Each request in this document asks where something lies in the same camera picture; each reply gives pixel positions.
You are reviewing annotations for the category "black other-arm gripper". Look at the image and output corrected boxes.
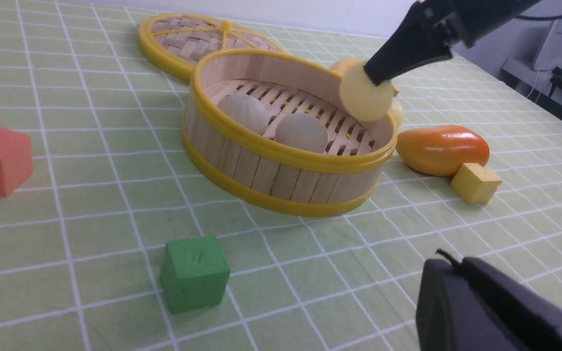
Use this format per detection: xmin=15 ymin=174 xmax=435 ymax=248
xmin=363 ymin=0 xmax=538 ymax=86

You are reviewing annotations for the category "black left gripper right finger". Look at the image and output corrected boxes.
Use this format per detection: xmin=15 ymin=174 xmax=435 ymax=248
xmin=460 ymin=257 xmax=562 ymax=351

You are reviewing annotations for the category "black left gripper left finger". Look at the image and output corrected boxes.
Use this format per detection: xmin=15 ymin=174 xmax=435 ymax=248
xmin=416 ymin=249 xmax=530 ymax=351

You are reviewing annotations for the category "yellow steamed bun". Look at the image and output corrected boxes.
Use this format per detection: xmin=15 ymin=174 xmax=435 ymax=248
xmin=340 ymin=60 xmax=394 ymax=121
xmin=330 ymin=58 xmax=405 ymax=128

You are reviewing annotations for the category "white steamed bun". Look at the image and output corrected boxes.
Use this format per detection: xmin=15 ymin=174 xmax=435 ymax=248
xmin=217 ymin=94 xmax=270 ymax=136
xmin=275 ymin=113 xmax=328 ymax=154

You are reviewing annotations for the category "bamboo steamer tray yellow rim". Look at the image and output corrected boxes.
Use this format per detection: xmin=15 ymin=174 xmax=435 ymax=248
xmin=181 ymin=49 xmax=398 ymax=217

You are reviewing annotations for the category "woven bamboo steamer lid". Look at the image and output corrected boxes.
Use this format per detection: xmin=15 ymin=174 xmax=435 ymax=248
xmin=139 ymin=13 xmax=286 ymax=83

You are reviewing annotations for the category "orange toy mango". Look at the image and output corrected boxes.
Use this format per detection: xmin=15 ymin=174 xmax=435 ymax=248
xmin=396 ymin=125 xmax=490 ymax=177

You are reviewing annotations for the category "yellow foam cube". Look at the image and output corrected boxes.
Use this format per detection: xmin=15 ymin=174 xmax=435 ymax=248
xmin=450 ymin=163 xmax=502 ymax=205

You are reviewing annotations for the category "green foam cube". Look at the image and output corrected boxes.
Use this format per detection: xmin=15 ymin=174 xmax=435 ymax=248
xmin=159 ymin=237 xmax=231 ymax=314

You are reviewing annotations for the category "green checkered tablecloth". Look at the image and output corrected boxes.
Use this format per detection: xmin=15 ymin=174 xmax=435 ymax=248
xmin=0 ymin=0 xmax=562 ymax=351

